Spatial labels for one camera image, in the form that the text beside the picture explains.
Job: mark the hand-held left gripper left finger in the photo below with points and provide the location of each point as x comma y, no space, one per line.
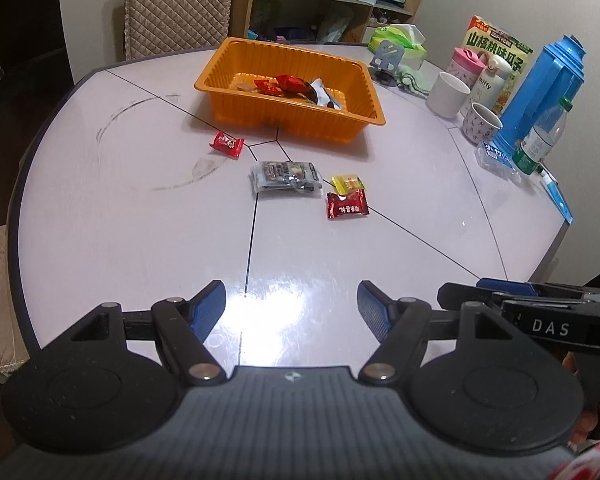
207,310

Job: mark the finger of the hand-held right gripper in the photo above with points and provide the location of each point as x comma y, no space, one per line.
510,287
460,294

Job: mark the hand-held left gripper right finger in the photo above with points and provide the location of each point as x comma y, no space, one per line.
372,310

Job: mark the orange plastic tray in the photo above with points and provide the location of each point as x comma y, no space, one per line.
300,120

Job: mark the dark white snack packet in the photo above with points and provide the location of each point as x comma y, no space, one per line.
322,95

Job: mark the tan candy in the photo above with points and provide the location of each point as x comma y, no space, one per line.
244,85

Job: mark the orange red candy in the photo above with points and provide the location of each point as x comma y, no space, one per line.
267,88

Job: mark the glossy red candy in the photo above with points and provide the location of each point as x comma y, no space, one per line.
290,82

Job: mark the flat blue box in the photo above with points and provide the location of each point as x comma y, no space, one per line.
557,200

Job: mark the dark red candy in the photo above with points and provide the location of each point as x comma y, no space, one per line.
347,204

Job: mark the yellow wrapped candy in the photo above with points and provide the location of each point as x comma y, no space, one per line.
347,183

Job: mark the clear box with blue label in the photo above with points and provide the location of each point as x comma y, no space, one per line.
495,157

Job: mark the red white printed clothing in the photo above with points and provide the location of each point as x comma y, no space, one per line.
590,467

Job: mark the clear bottle with green label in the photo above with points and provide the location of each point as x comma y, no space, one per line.
537,142

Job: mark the grey snack packet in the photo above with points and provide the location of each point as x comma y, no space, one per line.
285,177

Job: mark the patterned white mug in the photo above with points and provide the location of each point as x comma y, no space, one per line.
480,125

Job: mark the small red candy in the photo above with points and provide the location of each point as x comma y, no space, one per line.
227,144

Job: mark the white printed bottle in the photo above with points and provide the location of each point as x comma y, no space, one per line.
487,90

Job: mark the blue thermos jug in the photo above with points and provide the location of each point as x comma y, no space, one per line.
540,90

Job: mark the green cloth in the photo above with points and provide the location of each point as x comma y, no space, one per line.
412,80

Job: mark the pink lidded cup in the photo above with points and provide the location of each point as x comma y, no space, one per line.
462,67

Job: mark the yellow green snack bag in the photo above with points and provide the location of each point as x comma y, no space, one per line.
505,47

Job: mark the green tissue pack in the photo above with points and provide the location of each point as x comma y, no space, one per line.
415,52

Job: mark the grey phone stand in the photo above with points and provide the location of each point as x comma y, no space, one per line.
387,55

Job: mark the white plastic bag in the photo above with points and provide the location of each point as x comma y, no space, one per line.
337,27

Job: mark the dark wooden door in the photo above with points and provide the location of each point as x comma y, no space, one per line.
20,20

